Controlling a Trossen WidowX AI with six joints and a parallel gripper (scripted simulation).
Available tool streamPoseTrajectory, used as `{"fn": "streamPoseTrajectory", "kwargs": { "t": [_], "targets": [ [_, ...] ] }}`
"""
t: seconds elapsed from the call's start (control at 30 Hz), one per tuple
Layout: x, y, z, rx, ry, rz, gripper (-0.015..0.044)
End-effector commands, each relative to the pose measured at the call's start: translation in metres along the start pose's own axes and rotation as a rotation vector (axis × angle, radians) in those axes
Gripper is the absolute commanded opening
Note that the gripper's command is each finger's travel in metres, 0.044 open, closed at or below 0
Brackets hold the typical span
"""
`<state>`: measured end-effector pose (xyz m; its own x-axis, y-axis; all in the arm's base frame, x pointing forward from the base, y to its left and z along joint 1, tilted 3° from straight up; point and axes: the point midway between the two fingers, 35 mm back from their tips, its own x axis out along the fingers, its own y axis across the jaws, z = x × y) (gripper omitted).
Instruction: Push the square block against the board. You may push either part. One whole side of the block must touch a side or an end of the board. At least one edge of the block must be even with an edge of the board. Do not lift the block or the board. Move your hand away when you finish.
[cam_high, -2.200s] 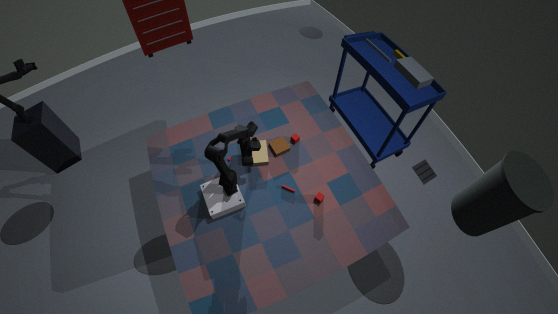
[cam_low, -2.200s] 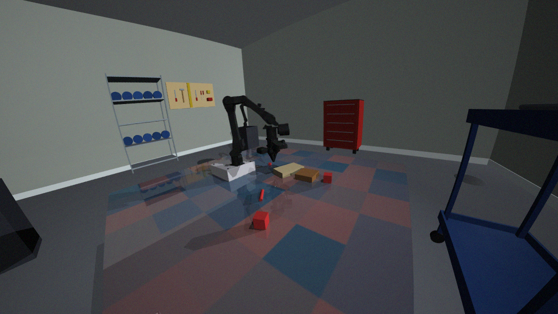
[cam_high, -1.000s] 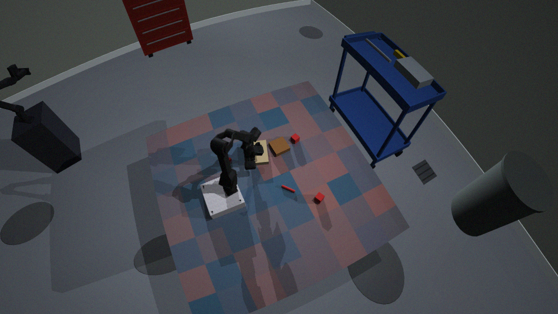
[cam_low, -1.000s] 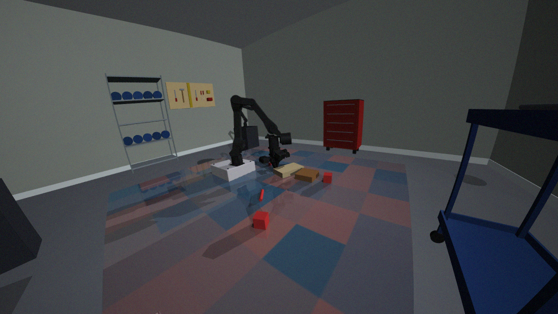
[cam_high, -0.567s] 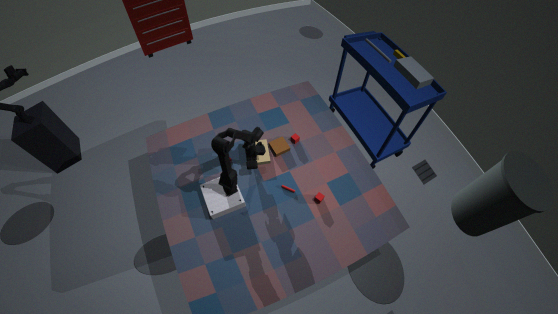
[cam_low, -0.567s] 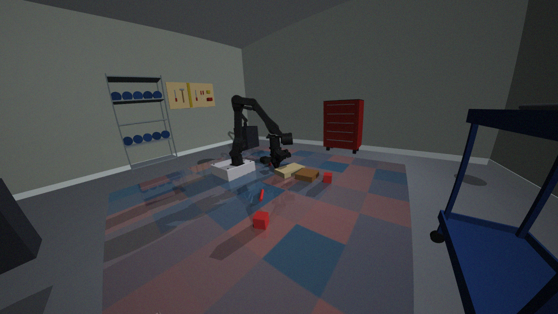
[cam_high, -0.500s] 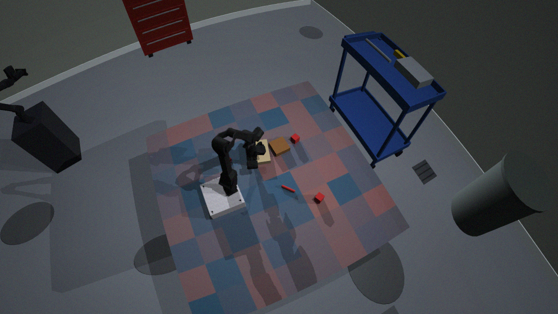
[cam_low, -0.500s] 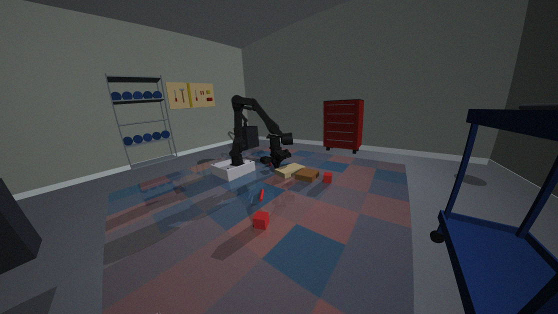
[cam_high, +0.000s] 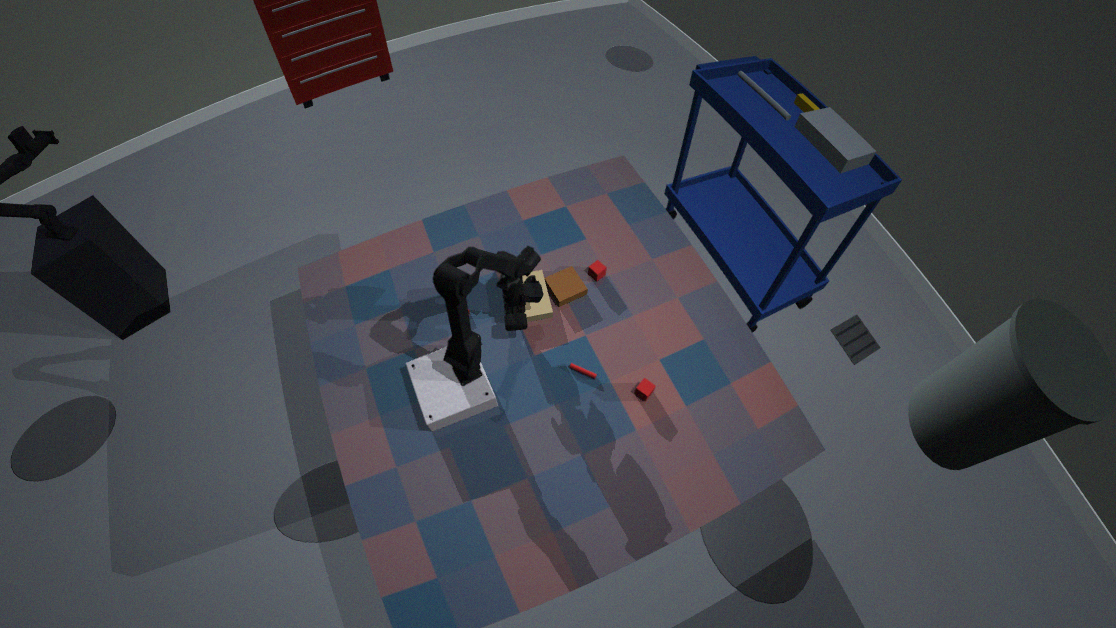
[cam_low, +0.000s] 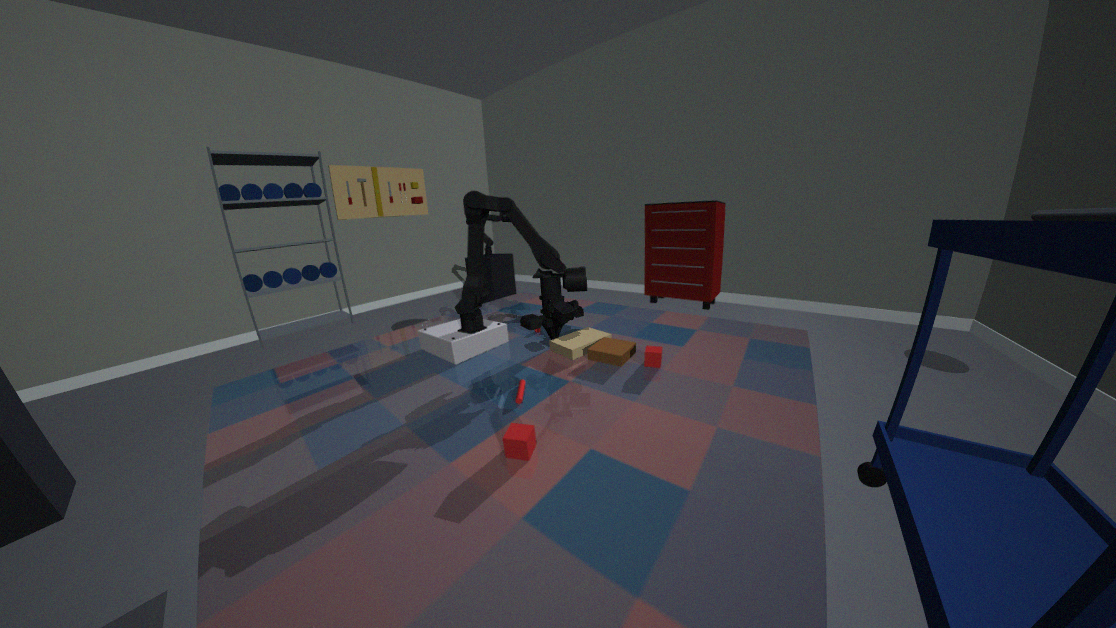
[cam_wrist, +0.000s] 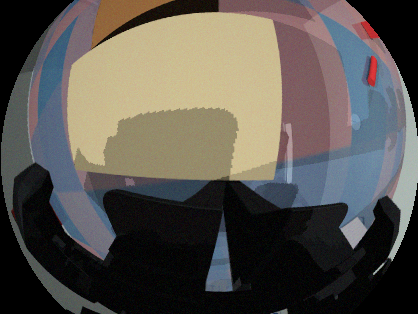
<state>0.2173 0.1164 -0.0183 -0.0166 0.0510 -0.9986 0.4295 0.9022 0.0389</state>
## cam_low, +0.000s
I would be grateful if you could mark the red cube block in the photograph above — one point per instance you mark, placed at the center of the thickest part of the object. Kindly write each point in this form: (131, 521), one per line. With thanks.
(652, 356)
(519, 441)

